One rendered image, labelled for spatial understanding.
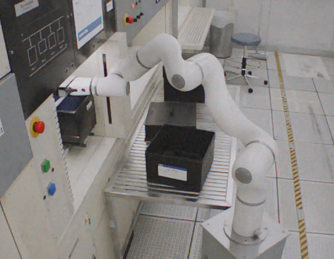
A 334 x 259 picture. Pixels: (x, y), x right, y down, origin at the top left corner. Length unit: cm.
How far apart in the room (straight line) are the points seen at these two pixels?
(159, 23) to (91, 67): 146
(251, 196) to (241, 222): 15
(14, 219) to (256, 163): 79
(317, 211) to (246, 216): 151
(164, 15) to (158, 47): 182
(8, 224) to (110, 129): 96
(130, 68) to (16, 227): 74
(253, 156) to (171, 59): 44
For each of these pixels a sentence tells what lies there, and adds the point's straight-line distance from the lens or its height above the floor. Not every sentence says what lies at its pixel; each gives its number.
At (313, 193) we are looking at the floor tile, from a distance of 312.
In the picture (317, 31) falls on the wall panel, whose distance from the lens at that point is 599.
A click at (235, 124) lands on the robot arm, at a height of 126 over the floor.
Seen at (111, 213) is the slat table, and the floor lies 62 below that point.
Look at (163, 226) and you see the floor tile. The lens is 269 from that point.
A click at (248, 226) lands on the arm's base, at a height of 83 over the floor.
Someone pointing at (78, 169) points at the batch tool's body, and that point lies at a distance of 180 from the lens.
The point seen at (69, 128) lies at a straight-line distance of 173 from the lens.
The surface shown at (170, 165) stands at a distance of 174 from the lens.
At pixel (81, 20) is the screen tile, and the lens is 147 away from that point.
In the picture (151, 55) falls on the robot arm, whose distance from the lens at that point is 141.
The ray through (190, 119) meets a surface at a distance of 214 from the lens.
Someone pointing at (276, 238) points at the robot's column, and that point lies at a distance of 162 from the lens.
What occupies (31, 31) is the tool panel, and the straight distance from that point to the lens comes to 115.
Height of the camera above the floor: 193
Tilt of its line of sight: 34 degrees down
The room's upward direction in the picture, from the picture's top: straight up
